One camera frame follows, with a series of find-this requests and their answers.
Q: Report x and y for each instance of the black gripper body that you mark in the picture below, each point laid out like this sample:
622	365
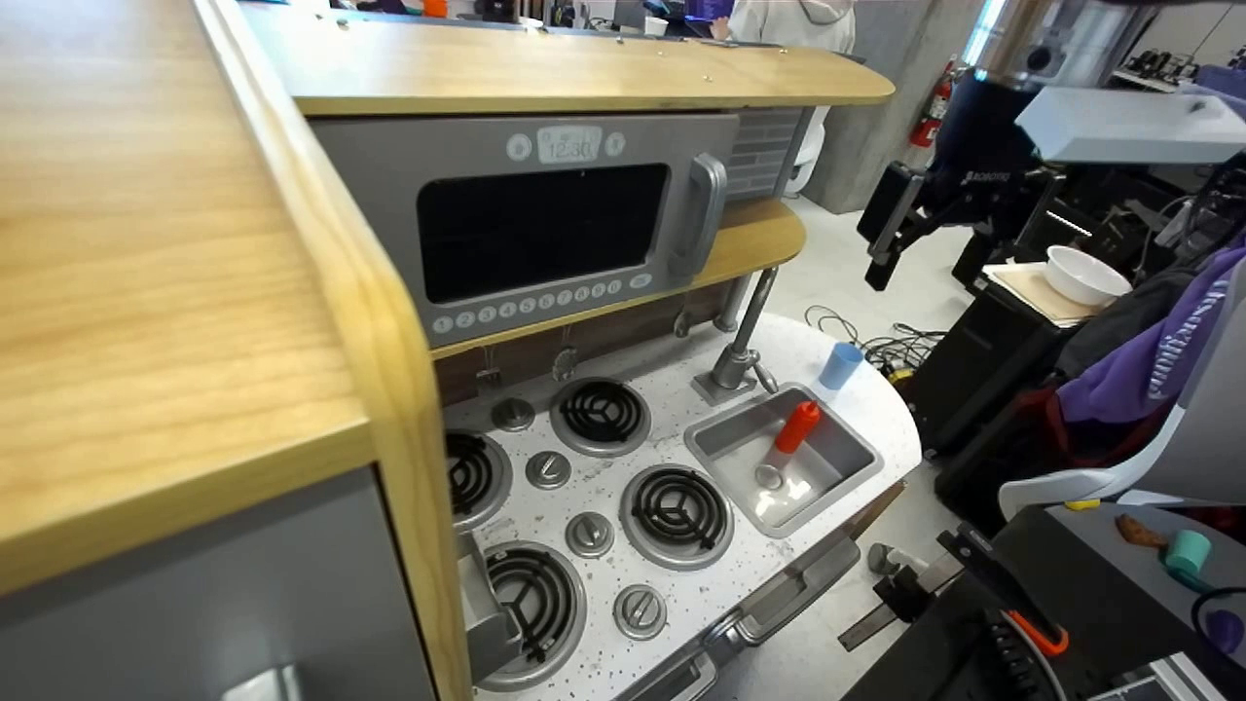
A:
898	203

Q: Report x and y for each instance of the red sauce bottle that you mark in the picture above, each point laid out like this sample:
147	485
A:
799	425

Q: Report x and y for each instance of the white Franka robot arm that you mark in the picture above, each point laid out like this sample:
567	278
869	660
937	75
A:
1130	123

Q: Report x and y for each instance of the small blue cup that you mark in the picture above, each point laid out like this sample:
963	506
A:
843	367

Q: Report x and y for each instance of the red fire extinguisher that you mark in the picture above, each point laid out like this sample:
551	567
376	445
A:
930	123

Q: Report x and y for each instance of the light wooden board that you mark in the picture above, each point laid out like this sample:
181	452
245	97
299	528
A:
1024	295

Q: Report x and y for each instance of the black storage case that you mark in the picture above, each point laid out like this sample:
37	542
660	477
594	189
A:
987	374

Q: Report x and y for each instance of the grey toy faucet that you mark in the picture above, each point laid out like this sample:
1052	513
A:
742	343

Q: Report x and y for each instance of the white bowl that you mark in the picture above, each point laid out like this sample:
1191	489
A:
1086	276

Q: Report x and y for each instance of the grey toy sink basin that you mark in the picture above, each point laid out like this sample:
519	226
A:
838	463

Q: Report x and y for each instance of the person in white top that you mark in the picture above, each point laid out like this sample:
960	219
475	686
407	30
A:
805	27

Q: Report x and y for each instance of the purple cloth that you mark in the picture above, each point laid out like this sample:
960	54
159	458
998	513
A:
1142	365

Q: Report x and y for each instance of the black coil stove burner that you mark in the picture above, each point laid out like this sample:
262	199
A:
678	513
475	477
534	600
602	415

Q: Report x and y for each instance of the grey white curved seat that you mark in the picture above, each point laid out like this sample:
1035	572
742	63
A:
1210	430

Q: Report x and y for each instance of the small brown item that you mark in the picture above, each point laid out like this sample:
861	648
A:
1138	533

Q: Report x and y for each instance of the grey round stove knob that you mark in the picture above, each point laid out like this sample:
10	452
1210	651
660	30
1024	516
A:
591	535
642	615
513	415
547	469

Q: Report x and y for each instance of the black orange bar clamp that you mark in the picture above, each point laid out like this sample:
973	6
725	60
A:
1035	634

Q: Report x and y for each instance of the black perforated work table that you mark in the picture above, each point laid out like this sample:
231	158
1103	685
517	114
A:
1103	609

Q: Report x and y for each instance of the teal cylinder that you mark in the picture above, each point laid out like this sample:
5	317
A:
1191	557

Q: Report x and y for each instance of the grey toy microwave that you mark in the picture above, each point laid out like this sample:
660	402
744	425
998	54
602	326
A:
391	168

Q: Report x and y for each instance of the wooden toy kitchen unit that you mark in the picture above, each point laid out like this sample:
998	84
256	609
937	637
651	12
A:
159	260

